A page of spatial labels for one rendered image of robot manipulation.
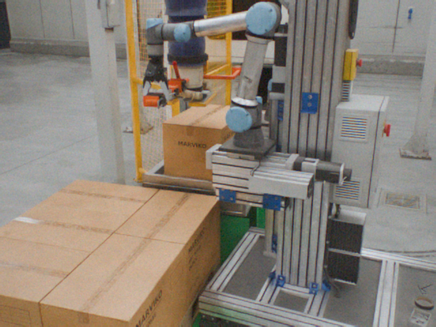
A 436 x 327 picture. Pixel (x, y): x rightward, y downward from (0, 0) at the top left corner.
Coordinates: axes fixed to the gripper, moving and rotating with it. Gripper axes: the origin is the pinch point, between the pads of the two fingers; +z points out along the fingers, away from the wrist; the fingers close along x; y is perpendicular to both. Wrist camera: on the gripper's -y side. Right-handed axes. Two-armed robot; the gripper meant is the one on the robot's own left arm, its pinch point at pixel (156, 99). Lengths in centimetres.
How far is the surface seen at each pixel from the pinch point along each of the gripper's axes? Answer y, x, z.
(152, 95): -2.9, 0.9, -2.4
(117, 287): -46, 5, 71
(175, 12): 49, 4, -36
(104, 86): 143, 90, 25
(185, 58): 49, -1, -12
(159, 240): -5, 0, 71
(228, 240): 96, -19, 126
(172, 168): 69, 14, 61
